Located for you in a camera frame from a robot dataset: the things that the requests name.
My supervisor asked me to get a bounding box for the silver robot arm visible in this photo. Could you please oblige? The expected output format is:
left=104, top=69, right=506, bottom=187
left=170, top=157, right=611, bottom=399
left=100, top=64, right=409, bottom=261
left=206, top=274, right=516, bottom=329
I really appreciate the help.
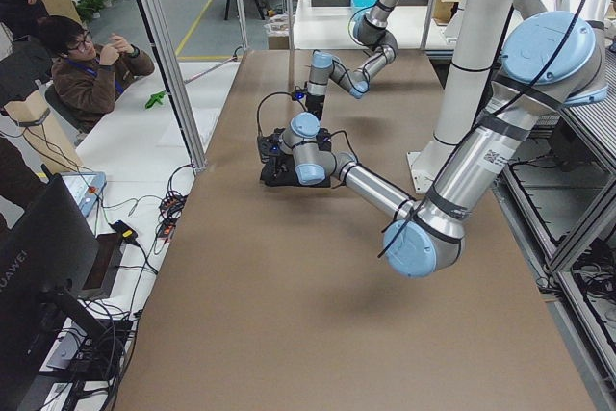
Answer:
left=305, top=0, right=398, bottom=118
left=257, top=0, right=610, bottom=277

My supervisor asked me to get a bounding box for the black printed t-shirt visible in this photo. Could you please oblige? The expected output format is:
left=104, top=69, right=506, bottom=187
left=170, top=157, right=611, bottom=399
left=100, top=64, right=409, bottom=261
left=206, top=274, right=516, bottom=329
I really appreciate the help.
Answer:
left=256, top=128, right=338, bottom=188

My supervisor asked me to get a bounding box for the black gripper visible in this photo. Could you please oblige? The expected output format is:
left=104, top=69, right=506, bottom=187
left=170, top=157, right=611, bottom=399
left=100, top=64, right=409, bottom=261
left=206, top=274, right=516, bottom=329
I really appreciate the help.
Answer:
left=305, top=93, right=325, bottom=120
left=267, top=154, right=295, bottom=185

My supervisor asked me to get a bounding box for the person in brown jacket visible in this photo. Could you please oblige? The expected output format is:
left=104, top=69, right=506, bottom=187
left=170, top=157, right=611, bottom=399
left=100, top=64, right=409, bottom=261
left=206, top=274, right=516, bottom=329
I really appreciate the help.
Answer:
left=38, top=15, right=155, bottom=133

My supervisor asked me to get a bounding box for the blue plastic bin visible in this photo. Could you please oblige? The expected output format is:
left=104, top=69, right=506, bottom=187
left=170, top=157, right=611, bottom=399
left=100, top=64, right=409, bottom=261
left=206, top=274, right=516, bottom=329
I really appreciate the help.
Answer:
left=349, top=0, right=377, bottom=13

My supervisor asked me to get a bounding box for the teach pendant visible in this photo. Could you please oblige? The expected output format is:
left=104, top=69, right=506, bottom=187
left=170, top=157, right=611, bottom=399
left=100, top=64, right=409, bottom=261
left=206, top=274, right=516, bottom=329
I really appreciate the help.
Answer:
left=61, top=171, right=107, bottom=218

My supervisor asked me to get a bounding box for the black computer monitor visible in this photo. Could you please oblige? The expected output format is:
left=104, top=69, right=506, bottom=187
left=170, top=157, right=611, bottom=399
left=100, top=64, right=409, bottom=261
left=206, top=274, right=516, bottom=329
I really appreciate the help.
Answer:
left=1, top=175, right=105, bottom=409

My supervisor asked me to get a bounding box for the aluminium frame post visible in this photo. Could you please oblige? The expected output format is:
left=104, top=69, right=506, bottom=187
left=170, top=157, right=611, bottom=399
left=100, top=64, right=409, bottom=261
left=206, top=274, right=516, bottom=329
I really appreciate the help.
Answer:
left=137, top=0, right=206, bottom=173

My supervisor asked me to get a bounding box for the red black power strip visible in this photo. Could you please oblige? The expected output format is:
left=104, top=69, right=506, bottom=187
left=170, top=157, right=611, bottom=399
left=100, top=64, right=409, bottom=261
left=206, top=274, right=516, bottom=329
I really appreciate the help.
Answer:
left=156, top=191, right=188, bottom=242

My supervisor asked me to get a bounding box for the black power adapter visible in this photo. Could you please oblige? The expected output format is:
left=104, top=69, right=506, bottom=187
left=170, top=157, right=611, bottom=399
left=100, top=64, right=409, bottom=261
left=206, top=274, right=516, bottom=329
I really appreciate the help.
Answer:
left=109, top=220, right=139, bottom=245

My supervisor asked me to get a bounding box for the metal rod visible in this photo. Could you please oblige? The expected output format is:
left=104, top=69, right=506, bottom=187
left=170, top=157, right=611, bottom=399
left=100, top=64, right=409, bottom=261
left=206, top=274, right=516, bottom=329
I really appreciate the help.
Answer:
left=183, top=56, right=242, bottom=84

